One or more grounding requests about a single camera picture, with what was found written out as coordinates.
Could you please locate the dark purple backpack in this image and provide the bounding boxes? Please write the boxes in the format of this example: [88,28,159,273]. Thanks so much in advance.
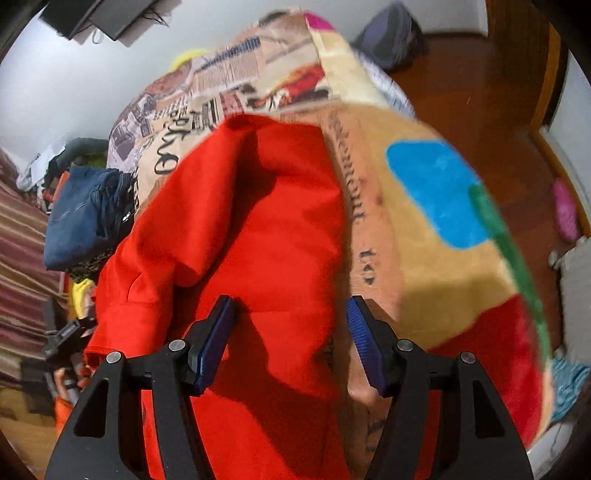
[351,2,426,72]

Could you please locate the leopard print cloth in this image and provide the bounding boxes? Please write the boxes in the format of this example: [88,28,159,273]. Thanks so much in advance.
[67,249,116,281]

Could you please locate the striped brown curtain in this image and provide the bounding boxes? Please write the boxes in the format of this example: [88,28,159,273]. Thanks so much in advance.
[0,148,70,393]

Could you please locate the small wall monitor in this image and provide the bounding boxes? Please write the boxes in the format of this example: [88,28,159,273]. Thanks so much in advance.
[90,0,182,43]

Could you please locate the yellow round object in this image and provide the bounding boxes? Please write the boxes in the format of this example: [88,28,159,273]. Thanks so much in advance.
[170,50,204,72]

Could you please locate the large wall television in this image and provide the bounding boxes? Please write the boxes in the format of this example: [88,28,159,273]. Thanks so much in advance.
[39,0,107,41]

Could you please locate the bamboo lap desk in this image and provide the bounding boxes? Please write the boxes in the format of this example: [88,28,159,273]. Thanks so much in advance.
[0,390,63,467]

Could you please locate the yellow cloth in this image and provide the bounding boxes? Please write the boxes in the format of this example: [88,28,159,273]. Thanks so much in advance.
[69,277,100,320]

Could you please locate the red zip jacket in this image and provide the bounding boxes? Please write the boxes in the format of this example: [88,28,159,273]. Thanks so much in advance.
[84,113,354,480]

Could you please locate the pink slipper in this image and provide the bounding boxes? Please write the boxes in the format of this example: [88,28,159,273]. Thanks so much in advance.
[553,179,580,241]

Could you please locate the teal patterned cloth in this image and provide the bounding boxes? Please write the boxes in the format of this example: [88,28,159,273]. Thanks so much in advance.
[549,355,589,423]

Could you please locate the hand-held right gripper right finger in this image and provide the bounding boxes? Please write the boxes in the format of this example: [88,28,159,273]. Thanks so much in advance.
[346,296,534,480]

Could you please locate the white crumpled cloth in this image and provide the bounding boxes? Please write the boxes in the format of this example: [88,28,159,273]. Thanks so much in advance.
[16,143,68,192]

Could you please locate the newspaper print blanket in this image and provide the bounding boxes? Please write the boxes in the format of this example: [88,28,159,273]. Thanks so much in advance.
[107,7,553,480]

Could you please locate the grey white cloth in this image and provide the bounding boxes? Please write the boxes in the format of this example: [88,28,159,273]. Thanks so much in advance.
[549,237,591,356]

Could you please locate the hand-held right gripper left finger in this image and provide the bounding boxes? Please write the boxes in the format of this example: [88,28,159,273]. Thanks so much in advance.
[44,295,238,480]

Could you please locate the blue jeans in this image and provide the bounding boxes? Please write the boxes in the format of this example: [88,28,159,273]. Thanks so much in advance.
[44,165,137,272]

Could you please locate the dark grey jacket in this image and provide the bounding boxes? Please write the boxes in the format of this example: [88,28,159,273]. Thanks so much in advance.
[48,137,112,174]

